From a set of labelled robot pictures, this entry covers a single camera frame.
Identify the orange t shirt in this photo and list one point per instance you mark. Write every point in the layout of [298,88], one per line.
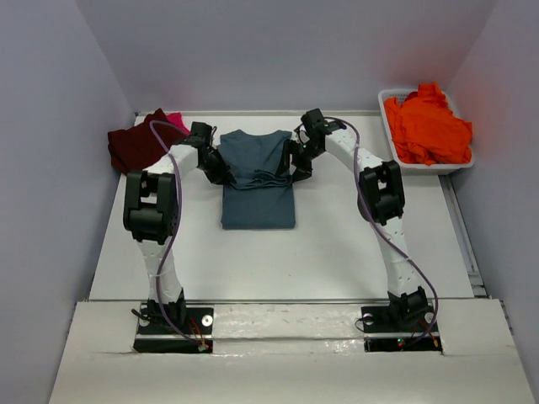
[424,129]

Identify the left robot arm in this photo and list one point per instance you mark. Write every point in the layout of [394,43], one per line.
[152,214]

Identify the teal blue t shirt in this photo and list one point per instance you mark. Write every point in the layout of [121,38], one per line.
[258,198]

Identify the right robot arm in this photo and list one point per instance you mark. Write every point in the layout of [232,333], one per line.
[413,300]

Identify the pink folded t shirt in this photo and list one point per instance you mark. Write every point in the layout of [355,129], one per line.
[176,119]

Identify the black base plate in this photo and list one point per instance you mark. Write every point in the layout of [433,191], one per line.
[155,336]
[381,335]

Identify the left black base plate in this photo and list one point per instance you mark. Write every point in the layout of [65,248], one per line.
[155,336]

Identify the white plastic basket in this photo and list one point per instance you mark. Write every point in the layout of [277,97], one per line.
[438,169]

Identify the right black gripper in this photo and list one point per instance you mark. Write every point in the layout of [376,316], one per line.
[304,170]

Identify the dark red folded t shirt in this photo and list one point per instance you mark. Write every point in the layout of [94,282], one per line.
[137,147]

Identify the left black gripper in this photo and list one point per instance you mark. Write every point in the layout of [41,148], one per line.
[222,176]

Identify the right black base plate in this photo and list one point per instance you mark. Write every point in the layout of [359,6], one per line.
[381,335]

